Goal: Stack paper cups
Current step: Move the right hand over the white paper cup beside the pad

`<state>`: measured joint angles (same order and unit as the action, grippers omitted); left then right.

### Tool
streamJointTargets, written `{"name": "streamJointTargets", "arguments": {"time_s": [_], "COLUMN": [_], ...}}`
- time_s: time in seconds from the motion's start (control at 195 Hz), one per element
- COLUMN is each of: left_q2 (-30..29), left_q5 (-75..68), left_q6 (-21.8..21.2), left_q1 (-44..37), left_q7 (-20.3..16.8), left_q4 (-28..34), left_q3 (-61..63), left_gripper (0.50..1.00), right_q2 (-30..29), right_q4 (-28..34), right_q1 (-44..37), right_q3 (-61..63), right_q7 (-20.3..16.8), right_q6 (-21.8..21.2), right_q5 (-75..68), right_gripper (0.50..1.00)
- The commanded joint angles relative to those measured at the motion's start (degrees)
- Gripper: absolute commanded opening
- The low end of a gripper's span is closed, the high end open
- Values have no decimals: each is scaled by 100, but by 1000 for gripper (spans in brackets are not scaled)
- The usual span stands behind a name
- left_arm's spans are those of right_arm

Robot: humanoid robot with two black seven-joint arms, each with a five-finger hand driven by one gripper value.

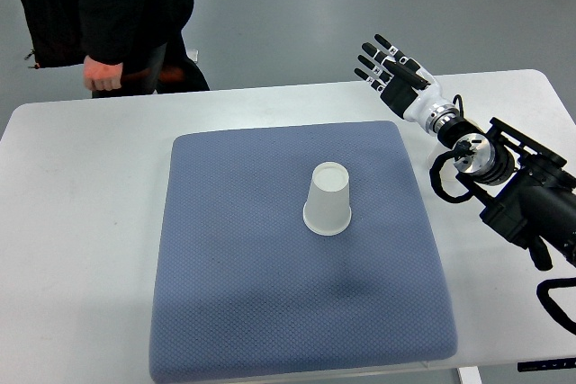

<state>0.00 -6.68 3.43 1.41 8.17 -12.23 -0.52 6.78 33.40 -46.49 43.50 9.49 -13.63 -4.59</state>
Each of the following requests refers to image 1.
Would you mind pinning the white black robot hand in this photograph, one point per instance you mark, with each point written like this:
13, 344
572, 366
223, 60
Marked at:
412, 92

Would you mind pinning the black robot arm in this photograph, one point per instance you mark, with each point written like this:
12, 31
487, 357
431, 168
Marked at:
527, 196

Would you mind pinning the person's bare hand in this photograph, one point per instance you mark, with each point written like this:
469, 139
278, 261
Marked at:
98, 76

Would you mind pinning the white paper cup on mat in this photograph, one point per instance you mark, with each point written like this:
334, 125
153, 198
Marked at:
327, 210

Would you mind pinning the upper metal floor plate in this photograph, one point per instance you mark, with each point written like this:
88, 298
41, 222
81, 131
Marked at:
192, 54

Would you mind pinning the blue quilted cushion mat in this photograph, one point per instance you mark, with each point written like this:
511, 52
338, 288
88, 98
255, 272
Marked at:
244, 288

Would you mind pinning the person in black jacket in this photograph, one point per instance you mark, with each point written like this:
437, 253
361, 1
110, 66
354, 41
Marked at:
144, 35

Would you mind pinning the white table leg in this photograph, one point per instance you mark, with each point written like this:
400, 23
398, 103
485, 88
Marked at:
469, 375

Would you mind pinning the black table control panel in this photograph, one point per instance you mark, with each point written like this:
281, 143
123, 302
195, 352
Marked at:
547, 365

